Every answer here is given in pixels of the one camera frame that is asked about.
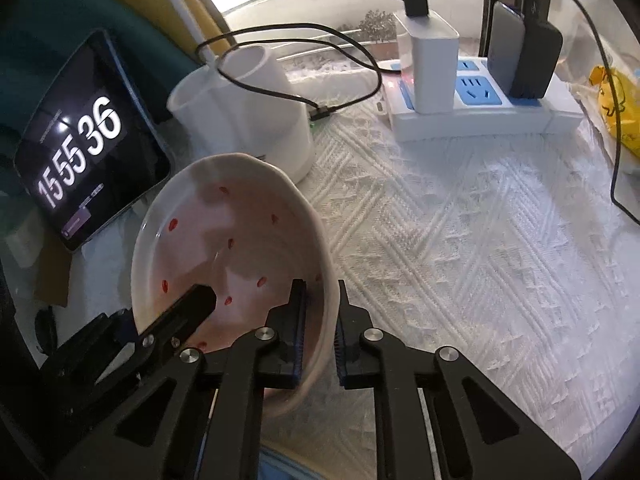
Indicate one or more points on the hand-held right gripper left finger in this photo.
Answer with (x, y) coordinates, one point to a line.
(300, 330)

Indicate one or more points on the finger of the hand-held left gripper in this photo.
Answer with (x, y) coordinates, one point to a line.
(190, 305)
(125, 332)

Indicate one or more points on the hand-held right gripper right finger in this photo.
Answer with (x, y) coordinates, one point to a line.
(342, 350)

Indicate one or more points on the pink speckled bowl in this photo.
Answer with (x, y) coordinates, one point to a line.
(225, 220)

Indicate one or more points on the cardboard box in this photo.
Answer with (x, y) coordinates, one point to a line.
(52, 280)

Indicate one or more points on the tablet with clock display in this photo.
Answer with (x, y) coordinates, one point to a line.
(100, 170)

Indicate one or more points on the white cup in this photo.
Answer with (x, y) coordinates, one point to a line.
(250, 130)

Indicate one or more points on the white power strip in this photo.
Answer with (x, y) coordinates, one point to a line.
(475, 120)

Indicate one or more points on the white charger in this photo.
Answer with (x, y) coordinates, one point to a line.
(435, 70)

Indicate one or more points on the teal curtain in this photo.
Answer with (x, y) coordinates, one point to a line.
(50, 35)

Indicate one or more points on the grey power adapter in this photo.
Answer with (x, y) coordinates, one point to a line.
(502, 45)

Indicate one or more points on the black charger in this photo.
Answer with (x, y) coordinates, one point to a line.
(537, 60)

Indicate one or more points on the yellow bag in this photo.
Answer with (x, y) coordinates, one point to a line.
(625, 105)

